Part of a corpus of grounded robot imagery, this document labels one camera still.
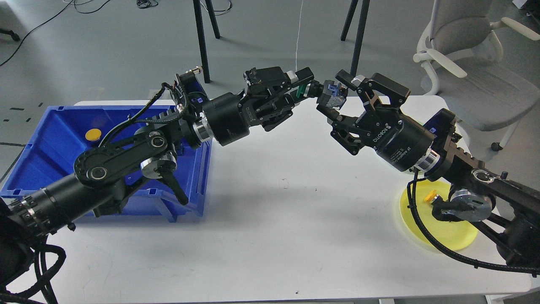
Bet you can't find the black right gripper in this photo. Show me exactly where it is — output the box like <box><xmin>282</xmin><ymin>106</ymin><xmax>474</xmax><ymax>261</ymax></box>
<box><xmin>316</xmin><ymin>70</ymin><xmax>435</xmax><ymax>172</ymax></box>

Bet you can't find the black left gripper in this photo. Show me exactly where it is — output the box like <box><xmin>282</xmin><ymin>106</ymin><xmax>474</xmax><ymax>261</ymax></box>
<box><xmin>202</xmin><ymin>67</ymin><xmax>314</xmax><ymax>146</ymax></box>

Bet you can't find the yellow button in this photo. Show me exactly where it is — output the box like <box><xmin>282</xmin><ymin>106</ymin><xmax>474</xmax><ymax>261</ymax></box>
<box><xmin>84</xmin><ymin>128</ymin><xmax>102</xmax><ymax>142</ymax></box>
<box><xmin>423</xmin><ymin>189</ymin><xmax>440</xmax><ymax>204</ymax></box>

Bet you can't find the green button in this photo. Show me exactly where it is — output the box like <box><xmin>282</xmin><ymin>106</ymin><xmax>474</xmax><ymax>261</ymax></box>
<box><xmin>295</xmin><ymin>80</ymin><xmax>348</xmax><ymax>110</ymax></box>

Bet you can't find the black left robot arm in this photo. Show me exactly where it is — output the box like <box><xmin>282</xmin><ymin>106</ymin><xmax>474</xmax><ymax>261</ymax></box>
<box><xmin>1</xmin><ymin>67</ymin><xmax>322</xmax><ymax>304</ymax></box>

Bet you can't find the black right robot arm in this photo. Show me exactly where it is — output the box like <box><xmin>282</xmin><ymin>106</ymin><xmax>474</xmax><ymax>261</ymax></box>
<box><xmin>304</xmin><ymin>71</ymin><xmax>540</xmax><ymax>277</ymax></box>

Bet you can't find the yellow plate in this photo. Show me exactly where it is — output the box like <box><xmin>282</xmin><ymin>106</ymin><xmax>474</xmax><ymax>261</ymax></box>
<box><xmin>399</xmin><ymin>180</ymin><xmax>478</xmax><ymax>251</ymax></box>

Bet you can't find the black stand leg right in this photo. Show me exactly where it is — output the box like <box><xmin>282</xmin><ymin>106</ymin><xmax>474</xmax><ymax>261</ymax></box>
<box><xmin>340</xmin><ymin>0</ymin><xmax>371</xmax><ymax>76</ymax></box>

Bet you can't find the black stand leg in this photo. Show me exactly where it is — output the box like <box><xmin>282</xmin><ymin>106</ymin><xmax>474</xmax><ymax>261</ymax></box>
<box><xmin>340</xmin><ymin>0</ymin><xmax>371</xmax><ymax>76</ymax></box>
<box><xmin>192</xmin><ymin>0</ymin><xmax>221</xmax><ymax>84</ymax></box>

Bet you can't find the grey office chair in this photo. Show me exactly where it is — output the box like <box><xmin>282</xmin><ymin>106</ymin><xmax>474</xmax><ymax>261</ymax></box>
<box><xmin>413</xmin><ymin>0</ymin><xmax>539</xmax><ymax>152</ymax></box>

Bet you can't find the black stand leg left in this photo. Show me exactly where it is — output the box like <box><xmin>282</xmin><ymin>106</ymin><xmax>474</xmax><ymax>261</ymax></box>
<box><xmin>192</xmin><ymin>0</ymin><xmax>221</xmax><ymax>84</ymax></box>

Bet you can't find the blue plastic bin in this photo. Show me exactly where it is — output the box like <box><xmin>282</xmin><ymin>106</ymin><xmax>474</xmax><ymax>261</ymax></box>
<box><xmin>1</xmin><ymin>105</ymin><xmax>211</xmax><ymax>223</ymax></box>

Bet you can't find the white cable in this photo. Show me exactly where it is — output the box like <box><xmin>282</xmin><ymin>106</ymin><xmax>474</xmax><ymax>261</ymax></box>
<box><xmin>294</xmin><ymin>0</ymin><xmax>305</xmax><ymax>70</ymax></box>

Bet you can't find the black floor cable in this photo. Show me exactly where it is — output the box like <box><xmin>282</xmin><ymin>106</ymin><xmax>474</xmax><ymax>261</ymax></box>
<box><xmin>0</xmin><ymin>0</ymin><xmax>112</xmax><ymax>68</ymax></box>

